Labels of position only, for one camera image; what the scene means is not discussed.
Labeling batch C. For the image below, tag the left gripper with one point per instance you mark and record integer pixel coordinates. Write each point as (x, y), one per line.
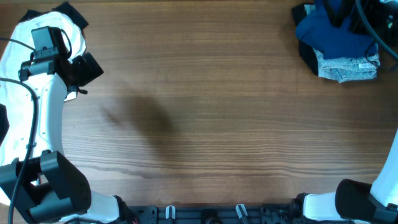
(88, 75)

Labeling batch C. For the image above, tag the blue polo shirt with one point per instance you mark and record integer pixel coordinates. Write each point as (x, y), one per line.
(317, 31)

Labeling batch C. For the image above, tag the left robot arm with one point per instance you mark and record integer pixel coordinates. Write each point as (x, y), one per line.
(39, 69)

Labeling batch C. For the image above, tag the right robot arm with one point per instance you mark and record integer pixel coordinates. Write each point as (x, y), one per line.
(354, 201)

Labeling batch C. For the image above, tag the black folded garment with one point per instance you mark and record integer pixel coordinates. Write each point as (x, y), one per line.
(305, 51)

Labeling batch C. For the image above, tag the folded light blue jeans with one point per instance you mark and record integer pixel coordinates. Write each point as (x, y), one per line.
(346, 69)

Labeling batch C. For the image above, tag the white garment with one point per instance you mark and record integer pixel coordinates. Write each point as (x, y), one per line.
(51, 89)

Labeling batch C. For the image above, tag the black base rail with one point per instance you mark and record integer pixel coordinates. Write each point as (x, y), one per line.
(238, 214)

